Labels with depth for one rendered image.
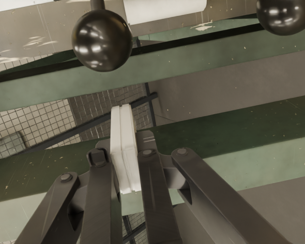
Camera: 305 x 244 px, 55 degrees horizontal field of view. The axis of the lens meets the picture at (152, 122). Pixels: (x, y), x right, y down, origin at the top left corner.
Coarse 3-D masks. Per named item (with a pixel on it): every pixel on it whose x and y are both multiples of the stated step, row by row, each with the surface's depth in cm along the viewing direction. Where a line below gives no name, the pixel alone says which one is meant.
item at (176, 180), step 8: (136, 136) 19; (144, 136) 19; (152, 136) 19; (144, 144) 18; (152, 144) 18; (168, 160) 16; (168, 168) 15; (176, 168) 15; (168, 176) 16; (176, 176) 16; (168, 184) 16; (176, 184) 16; (184, 184) 16
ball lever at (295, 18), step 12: (264, 0) 18; (276, 0) 17; (288, 0) 17; (300, 0) 17; (264, 12) 18; (276, 12) 18; (288, 12) 17; (300, 12) 17; (264, 24) 19; (276, 24) 18; (288, 24) 18; (300, 24) 18
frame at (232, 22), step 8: (240, 16) 99; (248, 16) 96; (256, 16) 94; (200, 24) 110; (208, 24) 107; (216, 24) 104; (224, 24) 101; (232, 24) 99; (240, 24) 97; (248, 24) 94; (160, 32) 129; (168, 32) 125; (176, 32) 122; (184, 32) 118; (192, 32) 115; (200, 32) 111; (208, 32) 108; (152, 40) 136; (160, 40) 131; (168, 40) 127
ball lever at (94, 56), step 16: (96, 0) 20; (96, 16) 17; (112, 16) 17; (80, 32) 17; (96, 32) 16; (112, 32) 17; (128, 32) 18; (80, 48) 17; (96, 48) 17; (112, 48) 17; (128, 48) 18; (96, 64) 17; (112, 64) 18
